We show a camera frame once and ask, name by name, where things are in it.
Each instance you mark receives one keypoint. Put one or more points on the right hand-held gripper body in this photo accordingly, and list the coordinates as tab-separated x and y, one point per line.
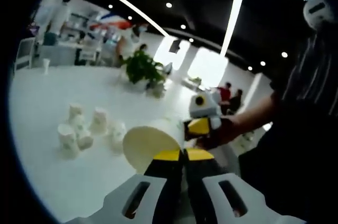
208	107

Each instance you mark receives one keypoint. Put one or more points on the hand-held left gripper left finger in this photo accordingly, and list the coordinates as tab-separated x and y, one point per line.
148	197

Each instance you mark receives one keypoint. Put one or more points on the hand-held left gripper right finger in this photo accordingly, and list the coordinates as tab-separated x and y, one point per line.
211	197

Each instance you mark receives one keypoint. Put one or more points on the cluster of paper cups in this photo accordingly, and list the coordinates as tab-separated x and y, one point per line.
99	122

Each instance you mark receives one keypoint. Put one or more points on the slim white paper cup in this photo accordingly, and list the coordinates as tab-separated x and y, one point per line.
46	65

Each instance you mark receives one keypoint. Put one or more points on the person's right hand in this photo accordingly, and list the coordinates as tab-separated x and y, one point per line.
224	131

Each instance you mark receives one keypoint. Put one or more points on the small beige jar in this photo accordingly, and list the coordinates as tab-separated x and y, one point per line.
158	92

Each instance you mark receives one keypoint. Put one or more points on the black hanging screen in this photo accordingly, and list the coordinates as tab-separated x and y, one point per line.
174	46

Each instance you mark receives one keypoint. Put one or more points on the potted green plant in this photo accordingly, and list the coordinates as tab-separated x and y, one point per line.
142	68

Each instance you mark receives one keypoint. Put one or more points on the straight ceiling light strip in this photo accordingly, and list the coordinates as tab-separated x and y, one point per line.
235	10

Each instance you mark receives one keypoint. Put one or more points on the white worn device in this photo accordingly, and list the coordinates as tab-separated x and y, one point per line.
318	12

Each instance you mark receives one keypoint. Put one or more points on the grey counter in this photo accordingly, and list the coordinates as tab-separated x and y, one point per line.
60	55

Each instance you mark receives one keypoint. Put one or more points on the white office chair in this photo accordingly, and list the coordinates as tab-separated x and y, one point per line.
25	52

